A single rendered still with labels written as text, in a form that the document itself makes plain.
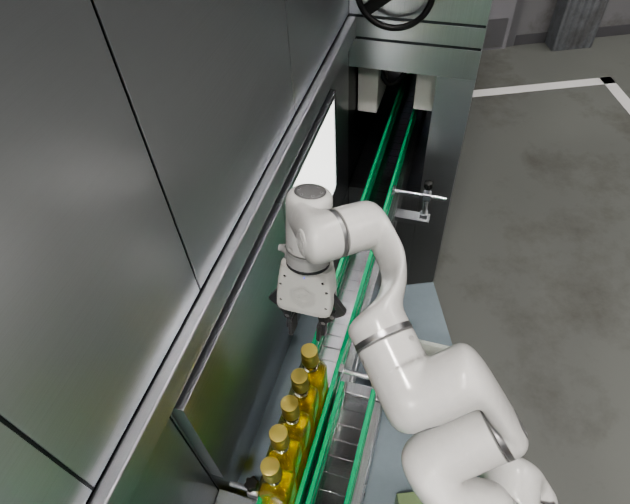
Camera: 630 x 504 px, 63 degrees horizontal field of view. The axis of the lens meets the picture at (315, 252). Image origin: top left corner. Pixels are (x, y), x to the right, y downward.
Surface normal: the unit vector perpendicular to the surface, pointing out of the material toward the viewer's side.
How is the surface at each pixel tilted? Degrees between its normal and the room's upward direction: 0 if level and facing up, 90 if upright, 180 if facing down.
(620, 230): 0
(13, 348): 90
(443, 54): 90
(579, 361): 0
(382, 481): 0
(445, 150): 90
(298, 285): 74
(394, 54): 90
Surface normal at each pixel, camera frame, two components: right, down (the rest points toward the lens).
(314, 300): -0.24, 0.56
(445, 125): -0.29, 0.74
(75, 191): 0.96, 0.19
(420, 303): -0.05, -0.64
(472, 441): -0.37, -0.26
